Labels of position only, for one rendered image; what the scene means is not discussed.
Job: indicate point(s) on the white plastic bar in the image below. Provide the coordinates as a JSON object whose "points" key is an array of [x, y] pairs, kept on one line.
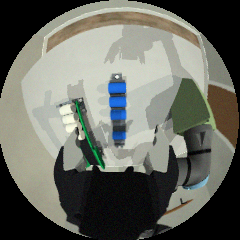
{"points": [[70, 118], [67, 109], [82, 135], [70, 127]]}

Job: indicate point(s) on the grey metal tab with hex screw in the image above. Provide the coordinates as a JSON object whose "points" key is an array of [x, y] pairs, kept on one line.
{"points": [[117, 77]]}

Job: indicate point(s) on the blue plastic bar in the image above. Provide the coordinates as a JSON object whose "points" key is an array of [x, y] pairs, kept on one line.
{"points": [[116, 135], [116, 88], [117, 101], [117, 114]]}

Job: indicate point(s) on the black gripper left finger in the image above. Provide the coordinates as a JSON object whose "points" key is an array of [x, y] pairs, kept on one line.
{"points": [[70, 161]]}

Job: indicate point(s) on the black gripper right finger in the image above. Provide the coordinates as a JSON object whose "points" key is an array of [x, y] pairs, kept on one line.
{"points": [[161, 164]]}

